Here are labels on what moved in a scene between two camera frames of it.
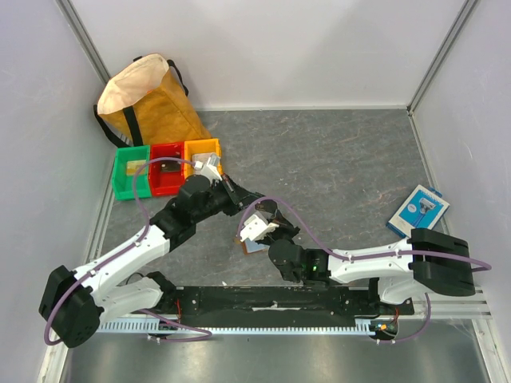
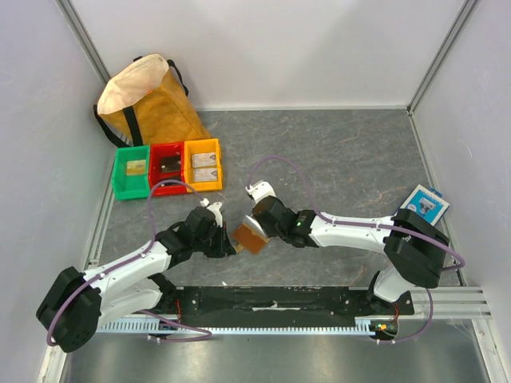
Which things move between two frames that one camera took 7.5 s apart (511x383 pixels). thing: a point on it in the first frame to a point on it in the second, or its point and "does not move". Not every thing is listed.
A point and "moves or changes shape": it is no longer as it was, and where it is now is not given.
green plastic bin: (123, 183) does not move
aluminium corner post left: (86, 41) does not move
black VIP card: (169, 166) does not move
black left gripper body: (218, 202) to (212, 244)
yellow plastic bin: (200, 147) does not move
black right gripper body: (280, 225) to (261, 215)
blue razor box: (422, 209) does not move
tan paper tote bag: (145, 104) does not move
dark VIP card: (267, 205) moves or changes shape
